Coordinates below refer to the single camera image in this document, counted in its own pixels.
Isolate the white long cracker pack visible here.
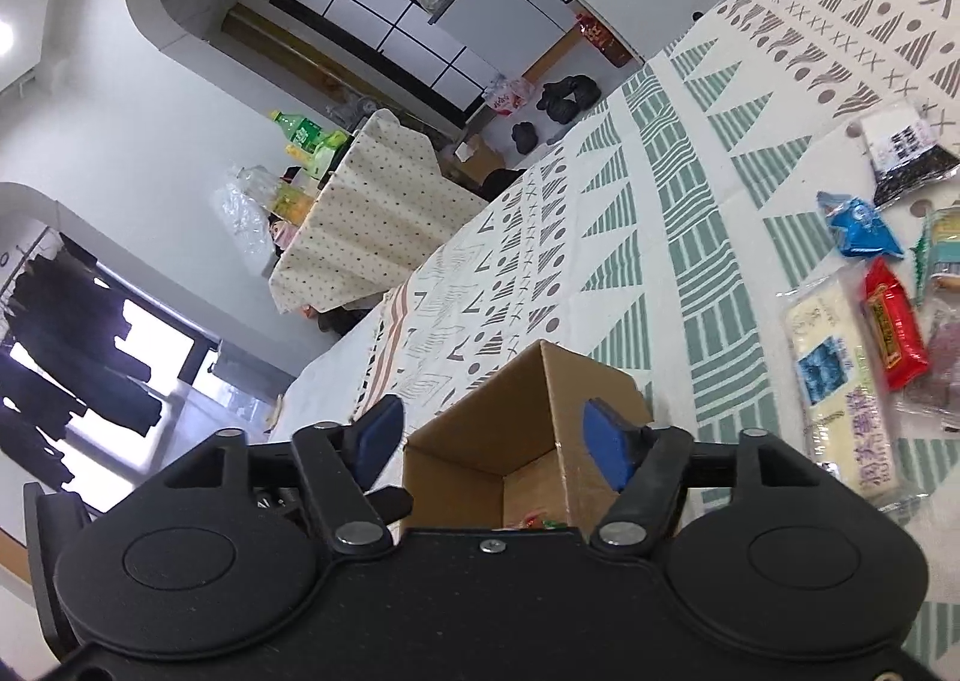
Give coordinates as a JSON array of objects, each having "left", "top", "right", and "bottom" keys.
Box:
[{"left": 782, "top": 275, "right": 901, "bottom": 505}]

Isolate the red snack bar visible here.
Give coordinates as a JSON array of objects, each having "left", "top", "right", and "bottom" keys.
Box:
[{"left": 862, "top": 257, "right": 929, "bottom": 392}]

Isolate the blue candy wrapper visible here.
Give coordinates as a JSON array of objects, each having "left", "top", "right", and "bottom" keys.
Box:
[{"left": 817, "top": 192, "right": 903, "bottom": 260}]

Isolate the green trimmed cake pack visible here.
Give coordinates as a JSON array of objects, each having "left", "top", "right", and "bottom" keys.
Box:
[{"left": 913, "top": 206, "right": 960, "bottom": 307}]

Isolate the black white snack pack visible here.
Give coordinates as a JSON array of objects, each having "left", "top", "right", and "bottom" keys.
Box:
[{"left": 859, "top": 101, "right": 958, "bottom": 208}]

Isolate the purple clear snack pack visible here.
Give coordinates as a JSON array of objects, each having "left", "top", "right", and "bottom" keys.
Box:
[{"left": 900, "top": 317, "right": 958, "bottom": 416}]

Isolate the brown cardboard box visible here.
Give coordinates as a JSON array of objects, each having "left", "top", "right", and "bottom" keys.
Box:
[{"left": 402, "top": 341, "right": 651, "bottom": 535}]

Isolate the round table with dotted cloth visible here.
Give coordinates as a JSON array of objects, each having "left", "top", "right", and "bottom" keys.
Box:
[{"left": 268, "top": 109, "right": 487, "bottom": 314}]

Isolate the yellow oil bottle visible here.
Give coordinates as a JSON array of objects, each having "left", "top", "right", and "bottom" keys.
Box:
[{"left": 268, "top": 181, "right": 316, "bottom": 227}]

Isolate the green soda bottle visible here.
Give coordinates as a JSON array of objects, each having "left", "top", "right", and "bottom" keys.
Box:
[{"left": 270, "top": 110, "right": 331, "bottom": 156}]

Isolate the black shoes pile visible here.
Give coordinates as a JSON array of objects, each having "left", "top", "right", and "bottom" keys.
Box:
[{"left": 511, "top": 75, "right": 601, "bottom": 156}]

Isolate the pink white plastic bag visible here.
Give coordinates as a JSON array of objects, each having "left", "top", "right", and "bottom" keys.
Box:
[{"left": 483, "top": 75, "right": 535, "bottom": 117}]

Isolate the white kitchen cabinet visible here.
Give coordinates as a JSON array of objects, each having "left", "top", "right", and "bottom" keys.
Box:
[{"left": 397, "top": 0, "right": 574, "bottom": 109}]

